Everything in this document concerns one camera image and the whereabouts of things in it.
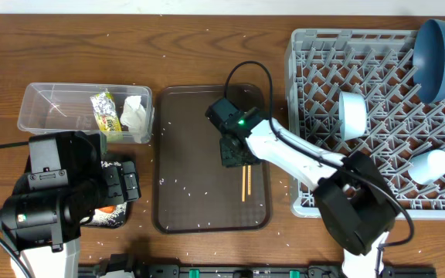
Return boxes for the wooden chopstick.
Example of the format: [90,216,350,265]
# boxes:
[241,166,247,202]
[246,165,252,195]

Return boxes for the orange carrot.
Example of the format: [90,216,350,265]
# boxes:
[98,205,116,214]

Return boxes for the white napkin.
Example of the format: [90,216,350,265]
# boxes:
[120,96,148,143]

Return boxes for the green yellow snack wrapper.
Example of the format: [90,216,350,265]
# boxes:
[90,90,123,142]

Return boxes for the light blue rice bowl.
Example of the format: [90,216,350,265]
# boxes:
[339,92,367,141]

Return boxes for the light blue cup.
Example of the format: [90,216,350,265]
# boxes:
[408,150,445,185]

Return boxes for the blue plate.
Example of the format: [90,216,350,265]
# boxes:
[413,19,445,103]

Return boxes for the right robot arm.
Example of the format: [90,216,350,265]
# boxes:
[205,98,402,277]

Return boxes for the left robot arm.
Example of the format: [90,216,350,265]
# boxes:
[0,131,141,277]

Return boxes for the grey dishwasher rack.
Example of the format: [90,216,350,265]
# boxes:
[285,29,445,220]

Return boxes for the pile of white rice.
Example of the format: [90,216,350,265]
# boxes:
[87,160,127,227]

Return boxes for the black plastic tray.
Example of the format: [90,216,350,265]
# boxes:
[12,152,135,229]

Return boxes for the brown serving tray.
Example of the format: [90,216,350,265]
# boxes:
[153,83,272,234]

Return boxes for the clear plastic bin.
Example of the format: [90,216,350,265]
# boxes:
[17,83,154,144]

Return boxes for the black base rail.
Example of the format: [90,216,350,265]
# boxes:
[77,263,437,278]

